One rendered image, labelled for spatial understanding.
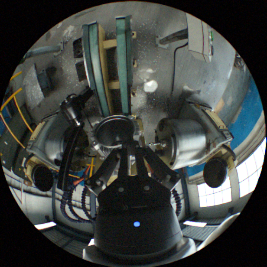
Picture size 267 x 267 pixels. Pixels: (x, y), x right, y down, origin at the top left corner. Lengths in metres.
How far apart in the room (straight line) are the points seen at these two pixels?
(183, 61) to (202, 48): 0.31
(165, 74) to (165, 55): 0.11
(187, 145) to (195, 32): 0.34
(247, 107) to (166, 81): 5.50
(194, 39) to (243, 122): 5.39
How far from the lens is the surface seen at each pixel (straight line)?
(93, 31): 0.35
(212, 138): 0.43
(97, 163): 0.46
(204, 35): 0.24
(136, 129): 0.28
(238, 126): 5.50
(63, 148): 0.35
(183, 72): 0.52
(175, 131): 0.28
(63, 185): 0.24
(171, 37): 0.36
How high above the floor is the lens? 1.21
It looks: 39 degrees down
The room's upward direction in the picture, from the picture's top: 175 degrees clockwise
